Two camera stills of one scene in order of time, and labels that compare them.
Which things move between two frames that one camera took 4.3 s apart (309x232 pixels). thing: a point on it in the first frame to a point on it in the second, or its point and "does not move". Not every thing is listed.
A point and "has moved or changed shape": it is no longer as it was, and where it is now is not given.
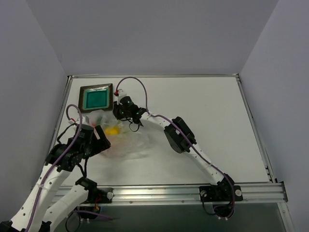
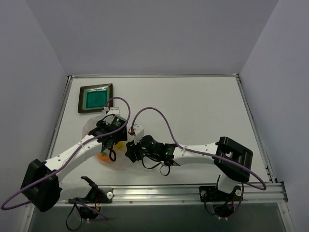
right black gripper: (118, 112) to (131, 152)
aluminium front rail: (274, 194) does not move
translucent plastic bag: (126, 141) has moved or changed shape
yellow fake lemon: (112, 130) has moved or changed shape
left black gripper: (102, 139) to (112, 144)
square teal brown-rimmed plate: (96, 97) does not move
